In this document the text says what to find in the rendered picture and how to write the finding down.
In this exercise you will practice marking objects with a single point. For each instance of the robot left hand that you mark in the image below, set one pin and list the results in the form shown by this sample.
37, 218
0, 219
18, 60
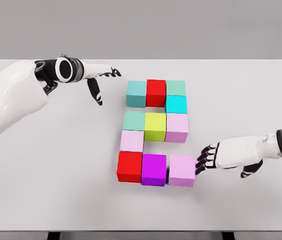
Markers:
96, 70

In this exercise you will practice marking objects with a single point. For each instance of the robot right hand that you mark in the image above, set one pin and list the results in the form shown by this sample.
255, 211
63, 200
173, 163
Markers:
233, 155

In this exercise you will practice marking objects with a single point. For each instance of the pink block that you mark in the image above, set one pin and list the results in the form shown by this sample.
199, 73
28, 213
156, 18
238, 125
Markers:
132, 140
182, 170
177, 127

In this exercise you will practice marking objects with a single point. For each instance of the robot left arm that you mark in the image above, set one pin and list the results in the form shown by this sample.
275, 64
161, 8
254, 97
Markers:
13, 95

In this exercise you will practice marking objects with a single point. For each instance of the teal block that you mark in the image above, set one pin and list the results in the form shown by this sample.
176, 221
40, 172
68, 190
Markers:
136, 94

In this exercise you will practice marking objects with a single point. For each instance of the pale green block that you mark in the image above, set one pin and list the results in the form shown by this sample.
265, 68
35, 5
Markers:
176, 88
134, 121

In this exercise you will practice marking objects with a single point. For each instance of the red block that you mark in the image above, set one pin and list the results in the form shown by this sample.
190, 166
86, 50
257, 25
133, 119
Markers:
129, 166
155, 92

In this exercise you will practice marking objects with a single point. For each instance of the cyan block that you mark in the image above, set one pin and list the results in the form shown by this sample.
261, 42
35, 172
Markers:
176, 104

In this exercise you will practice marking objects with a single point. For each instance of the yellow-green block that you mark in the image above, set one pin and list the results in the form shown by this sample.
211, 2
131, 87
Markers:
155, 125

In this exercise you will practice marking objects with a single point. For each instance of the magenta block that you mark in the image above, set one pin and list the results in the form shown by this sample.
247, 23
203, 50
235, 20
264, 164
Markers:
154, 169

